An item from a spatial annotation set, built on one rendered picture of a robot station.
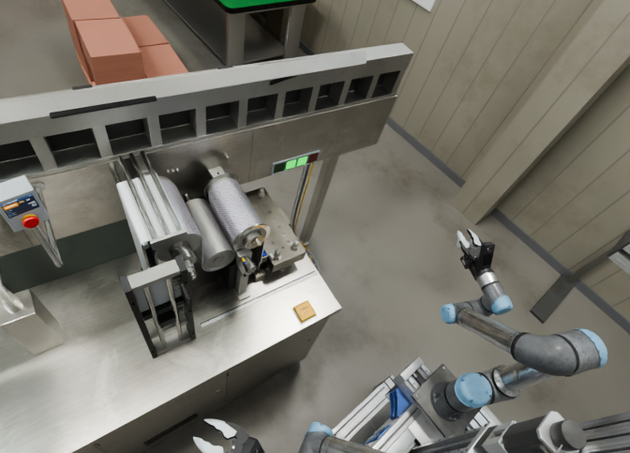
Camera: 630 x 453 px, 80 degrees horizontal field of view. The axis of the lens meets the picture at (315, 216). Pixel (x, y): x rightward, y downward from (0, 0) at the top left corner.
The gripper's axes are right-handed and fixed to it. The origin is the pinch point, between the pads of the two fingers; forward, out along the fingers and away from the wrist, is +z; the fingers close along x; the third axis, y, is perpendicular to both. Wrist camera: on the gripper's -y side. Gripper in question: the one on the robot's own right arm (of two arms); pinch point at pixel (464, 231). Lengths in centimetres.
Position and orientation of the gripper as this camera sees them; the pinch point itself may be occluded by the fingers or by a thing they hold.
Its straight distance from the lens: 171.7
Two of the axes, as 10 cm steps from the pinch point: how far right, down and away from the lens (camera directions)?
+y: -0.7, 5.9, 8.1
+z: -2.2, -8.0, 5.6
